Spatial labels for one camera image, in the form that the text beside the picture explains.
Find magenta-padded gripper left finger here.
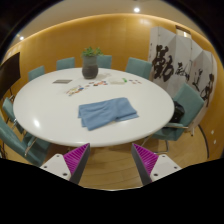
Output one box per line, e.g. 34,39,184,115
39,142,91,185

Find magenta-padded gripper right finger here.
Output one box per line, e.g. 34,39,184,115
130,142,183,186

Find blue towel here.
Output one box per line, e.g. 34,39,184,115
77,97,140,132

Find black bag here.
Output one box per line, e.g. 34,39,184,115
169,100,186,124

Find dark grey flat panel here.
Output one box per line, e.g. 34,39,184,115
52,78,73,85

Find white flat box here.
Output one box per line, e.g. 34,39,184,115
107,77,126,85

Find potted plant in grey pot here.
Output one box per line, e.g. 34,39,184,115
81,46,104,80

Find teal chairs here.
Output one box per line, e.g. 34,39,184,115
0,55,206,168

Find white calligraphy folding screen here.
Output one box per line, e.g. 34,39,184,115
147,26,218,136

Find ceiling lights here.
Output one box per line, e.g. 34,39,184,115
18,6,142,41

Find black wall screen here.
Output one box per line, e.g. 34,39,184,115
0,51,22,101

